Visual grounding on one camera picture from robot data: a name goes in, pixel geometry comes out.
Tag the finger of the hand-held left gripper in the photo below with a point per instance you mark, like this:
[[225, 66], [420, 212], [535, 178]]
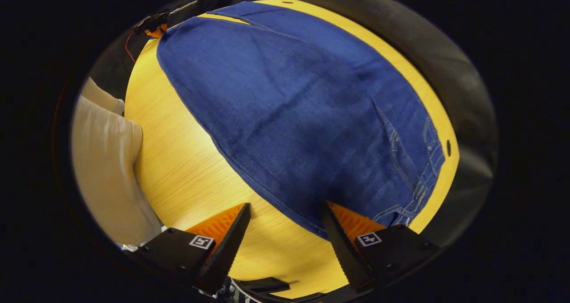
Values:
[[156, 32]]

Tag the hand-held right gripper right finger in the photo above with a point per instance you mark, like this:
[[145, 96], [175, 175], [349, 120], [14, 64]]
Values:
[[345, 249]]

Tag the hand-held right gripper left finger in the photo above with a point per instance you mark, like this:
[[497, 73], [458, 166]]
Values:
[[229, 249]]

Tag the blue denim jeans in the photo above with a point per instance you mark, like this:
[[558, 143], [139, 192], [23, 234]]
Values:
[[289, 107]]

